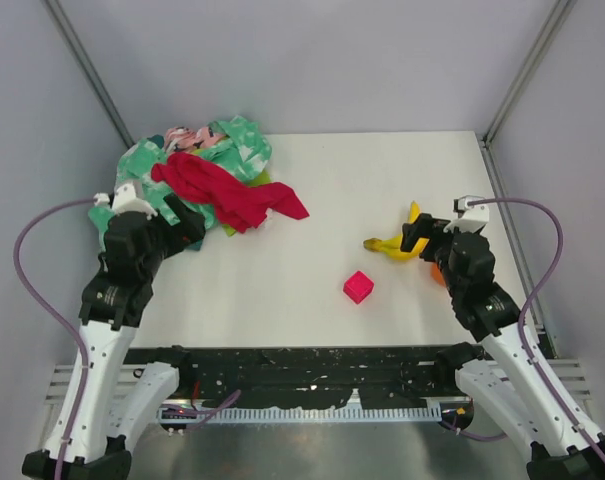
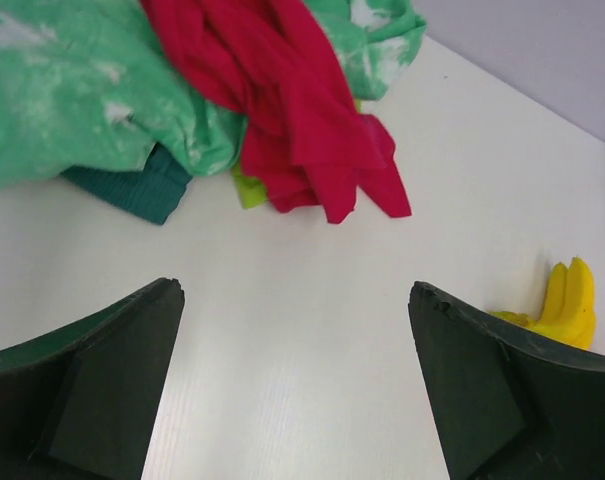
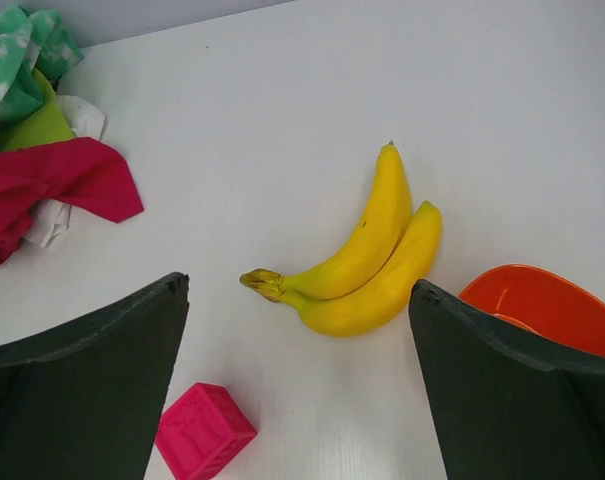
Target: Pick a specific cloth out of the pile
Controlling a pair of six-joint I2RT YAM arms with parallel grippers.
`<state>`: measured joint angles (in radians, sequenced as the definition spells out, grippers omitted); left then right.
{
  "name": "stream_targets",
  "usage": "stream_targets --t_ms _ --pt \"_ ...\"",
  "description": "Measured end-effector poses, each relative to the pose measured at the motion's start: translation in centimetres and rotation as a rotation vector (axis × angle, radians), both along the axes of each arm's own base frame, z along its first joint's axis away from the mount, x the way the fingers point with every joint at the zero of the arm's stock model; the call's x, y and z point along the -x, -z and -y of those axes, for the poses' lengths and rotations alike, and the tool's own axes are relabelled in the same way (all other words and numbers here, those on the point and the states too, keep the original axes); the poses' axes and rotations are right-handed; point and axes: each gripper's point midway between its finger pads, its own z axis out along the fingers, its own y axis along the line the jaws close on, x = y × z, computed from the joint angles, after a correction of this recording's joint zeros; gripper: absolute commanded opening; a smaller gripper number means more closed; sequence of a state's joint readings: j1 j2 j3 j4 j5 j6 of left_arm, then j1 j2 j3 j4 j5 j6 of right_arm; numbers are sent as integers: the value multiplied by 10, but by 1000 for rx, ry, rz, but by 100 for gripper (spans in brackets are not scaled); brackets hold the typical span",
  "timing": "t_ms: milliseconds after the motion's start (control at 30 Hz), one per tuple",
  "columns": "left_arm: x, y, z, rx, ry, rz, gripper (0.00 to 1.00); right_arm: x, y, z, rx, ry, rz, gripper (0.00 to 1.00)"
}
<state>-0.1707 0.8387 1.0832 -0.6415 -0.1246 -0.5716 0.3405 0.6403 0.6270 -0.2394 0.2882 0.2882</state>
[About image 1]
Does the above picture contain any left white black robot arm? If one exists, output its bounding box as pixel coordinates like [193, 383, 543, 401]
[22, 194, 205, 479]

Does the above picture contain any green white tie-dye cloth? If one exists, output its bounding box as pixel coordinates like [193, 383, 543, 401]
[115, 116, 272, 225]

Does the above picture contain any aluminium rail front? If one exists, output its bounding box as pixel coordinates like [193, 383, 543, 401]
[45, 360, 590, 405]

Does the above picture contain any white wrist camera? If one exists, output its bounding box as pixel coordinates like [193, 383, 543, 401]
[444, 195, 490, 233]
[93, 181, 158, 219]

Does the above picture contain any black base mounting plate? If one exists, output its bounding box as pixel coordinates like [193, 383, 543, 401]
[124, 344, 488, 409]

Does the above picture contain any yellow banana bunch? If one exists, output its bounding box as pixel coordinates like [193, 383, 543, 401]
[363, 200, 433, 263]

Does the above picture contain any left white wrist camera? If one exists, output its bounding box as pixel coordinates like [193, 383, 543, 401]
[93, 181, 158, 219]

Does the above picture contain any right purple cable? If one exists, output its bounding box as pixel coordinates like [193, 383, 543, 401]
[469, 197, 605, 479]

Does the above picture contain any right aluminium frame post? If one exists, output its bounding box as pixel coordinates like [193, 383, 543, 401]
[481, 0, 578, 149]

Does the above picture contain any white slotted cable duct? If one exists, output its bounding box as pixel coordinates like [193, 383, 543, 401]
[154, 405, 443, 425]

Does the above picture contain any pink cube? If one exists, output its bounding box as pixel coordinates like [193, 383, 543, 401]
[342, 270, 375, 304]

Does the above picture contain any purple cable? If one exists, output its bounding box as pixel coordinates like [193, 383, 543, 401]
[469, 197, 605, 479]
[13, 198, 108, 480]

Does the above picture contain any lime green cloth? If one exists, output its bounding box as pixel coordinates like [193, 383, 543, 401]
[222, 169, 272, 237]

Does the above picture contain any left aluminium frame post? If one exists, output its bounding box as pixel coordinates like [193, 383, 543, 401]
[41, 0, 134, 147]

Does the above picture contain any aluminium frame post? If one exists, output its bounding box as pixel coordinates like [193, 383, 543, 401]
[41, 0, 134, 147]
[481, 0, 578, 149]

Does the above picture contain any pink patterned cloth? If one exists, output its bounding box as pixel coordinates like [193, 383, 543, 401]
[163, 126, 227, 153]

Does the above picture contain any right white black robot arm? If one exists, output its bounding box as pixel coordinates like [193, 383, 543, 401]
[401, 214, 605, 479]

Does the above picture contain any red cloth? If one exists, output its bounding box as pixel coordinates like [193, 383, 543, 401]
[151, 152, 309, 233]

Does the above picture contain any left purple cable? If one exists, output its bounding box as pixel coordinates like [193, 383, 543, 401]
[13, 198, 108, 480]

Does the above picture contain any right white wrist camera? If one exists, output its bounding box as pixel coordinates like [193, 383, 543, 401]
[444, 195, 490, 233]

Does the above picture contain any orange plastic cup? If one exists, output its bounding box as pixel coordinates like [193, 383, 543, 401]
[430, 263, 446, 287]

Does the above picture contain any dark teal cloth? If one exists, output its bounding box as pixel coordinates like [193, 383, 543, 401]
[185, 240, 203, 251]

